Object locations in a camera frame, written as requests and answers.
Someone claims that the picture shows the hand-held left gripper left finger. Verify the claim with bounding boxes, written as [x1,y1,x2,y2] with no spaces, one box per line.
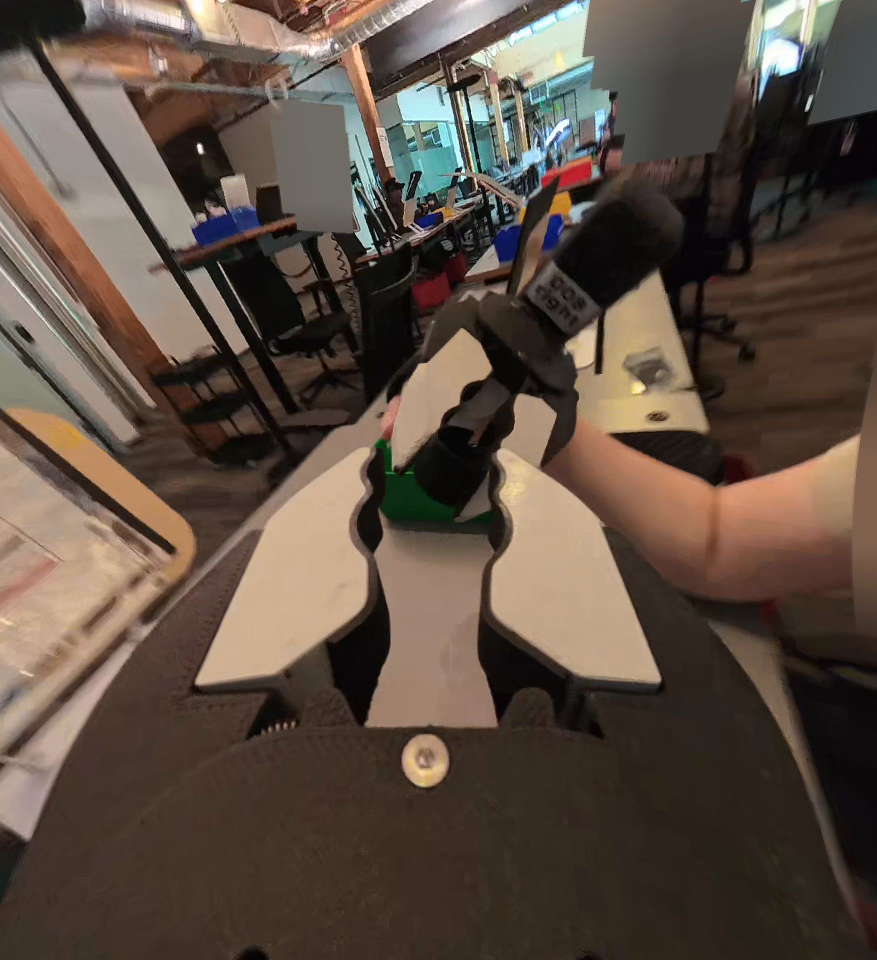
[193,446,393,725]

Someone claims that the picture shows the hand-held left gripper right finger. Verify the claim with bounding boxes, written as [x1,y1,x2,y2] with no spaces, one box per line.
[477,447,665,721]

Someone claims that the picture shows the green plastic bin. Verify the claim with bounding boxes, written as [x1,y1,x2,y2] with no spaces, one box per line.
[374,438,496,524]

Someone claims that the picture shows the grey desk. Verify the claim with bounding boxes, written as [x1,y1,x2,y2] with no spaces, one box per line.
[0,247,860,960]

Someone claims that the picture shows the black trash bin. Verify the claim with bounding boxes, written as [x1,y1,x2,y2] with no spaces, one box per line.
[352,243,419,399]

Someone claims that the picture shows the blue plastic bin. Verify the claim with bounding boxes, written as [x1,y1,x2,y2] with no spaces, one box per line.
[494,216,564,262]

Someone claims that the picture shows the tilted black monitor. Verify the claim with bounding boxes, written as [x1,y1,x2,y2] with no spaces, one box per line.
[504,176,561,297]

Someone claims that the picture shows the small plastic bag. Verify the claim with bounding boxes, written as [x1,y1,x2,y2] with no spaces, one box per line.
[622,347,681,393]

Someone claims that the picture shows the black office chair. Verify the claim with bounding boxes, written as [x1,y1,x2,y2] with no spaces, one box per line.
[663,150,759,385]
[269,277,365,410]

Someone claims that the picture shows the red plastic bin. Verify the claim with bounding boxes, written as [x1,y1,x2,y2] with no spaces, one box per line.
[542,159,606,190]

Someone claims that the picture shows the instruction sign board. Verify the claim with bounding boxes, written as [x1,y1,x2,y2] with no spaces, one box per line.
[0,382,198,759]

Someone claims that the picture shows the person's beige shirt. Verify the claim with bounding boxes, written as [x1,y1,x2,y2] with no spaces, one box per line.
[809,433,860,541]

